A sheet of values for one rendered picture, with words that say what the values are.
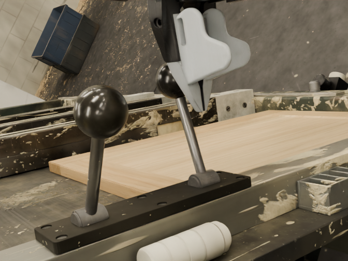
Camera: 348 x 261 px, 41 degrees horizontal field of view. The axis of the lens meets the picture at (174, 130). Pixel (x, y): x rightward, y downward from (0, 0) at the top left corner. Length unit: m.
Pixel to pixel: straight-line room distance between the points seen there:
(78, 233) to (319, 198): 0.24
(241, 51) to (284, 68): 2.15
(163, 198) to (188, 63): 0.12
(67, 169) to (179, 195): 0.39
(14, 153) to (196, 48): 0.55
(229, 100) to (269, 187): 0.68
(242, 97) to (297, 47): 1.46
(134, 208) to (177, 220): 0.04
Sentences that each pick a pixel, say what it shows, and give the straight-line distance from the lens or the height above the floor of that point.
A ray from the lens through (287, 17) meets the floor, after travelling 2.78.
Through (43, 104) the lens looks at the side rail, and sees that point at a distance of 2.31.
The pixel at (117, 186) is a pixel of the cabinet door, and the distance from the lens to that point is 0.62.
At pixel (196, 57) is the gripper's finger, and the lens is 0.40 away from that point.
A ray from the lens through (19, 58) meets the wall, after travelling 5.93.
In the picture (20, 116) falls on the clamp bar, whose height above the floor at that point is 1.30.
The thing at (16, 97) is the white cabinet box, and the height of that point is 0.56.
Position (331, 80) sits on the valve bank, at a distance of 1.29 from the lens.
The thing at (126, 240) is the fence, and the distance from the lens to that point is 0.38.
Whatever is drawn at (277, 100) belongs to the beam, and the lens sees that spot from 1.14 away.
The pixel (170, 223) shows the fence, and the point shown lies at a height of 1.42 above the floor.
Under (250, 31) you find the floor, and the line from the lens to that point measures 2.95.
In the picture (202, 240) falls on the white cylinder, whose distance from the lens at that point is 0.38.
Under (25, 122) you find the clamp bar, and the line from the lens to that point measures 1.13.
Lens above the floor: 1.67
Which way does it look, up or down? 33 degrees down
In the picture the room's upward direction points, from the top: 63 degrees counter-clockwise
